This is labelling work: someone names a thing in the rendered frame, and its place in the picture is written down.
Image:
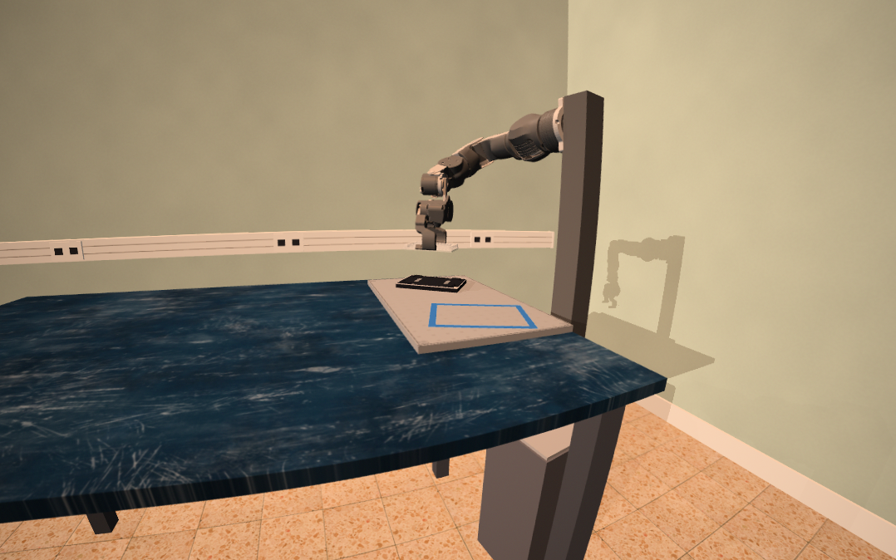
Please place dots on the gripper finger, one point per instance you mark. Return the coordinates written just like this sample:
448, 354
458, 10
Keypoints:
428, 237
440, 233

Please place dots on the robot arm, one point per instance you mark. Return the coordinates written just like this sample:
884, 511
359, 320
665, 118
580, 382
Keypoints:
527, 136

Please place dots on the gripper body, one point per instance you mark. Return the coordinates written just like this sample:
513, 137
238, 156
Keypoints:
437, 211

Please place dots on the blue tape strip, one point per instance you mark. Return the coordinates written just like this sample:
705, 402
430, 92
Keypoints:
432, 320

